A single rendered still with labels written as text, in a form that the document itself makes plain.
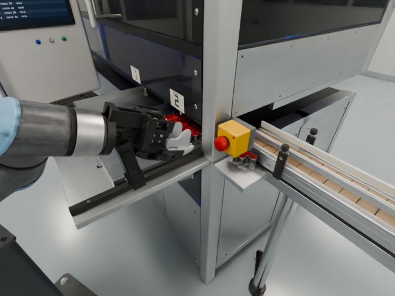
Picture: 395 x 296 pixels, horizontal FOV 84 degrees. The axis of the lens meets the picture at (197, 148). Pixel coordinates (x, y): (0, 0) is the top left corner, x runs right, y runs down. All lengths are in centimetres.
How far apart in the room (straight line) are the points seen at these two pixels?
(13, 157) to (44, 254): 143
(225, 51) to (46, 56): 107
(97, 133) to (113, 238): 133
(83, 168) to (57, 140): 42
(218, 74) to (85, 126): 34
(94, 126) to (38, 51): 110
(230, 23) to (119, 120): 33
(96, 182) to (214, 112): 39
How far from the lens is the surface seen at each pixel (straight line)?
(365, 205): 63
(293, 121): 100
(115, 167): 72
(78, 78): 151
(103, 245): 164
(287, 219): 82
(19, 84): 145
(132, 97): 117
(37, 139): 34
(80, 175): 73
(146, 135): 39
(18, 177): 43
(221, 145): 56
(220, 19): 53
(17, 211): 213
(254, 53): 64
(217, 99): 58
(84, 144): 35
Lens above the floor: 133
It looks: 36 degrees down
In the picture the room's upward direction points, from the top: straight up
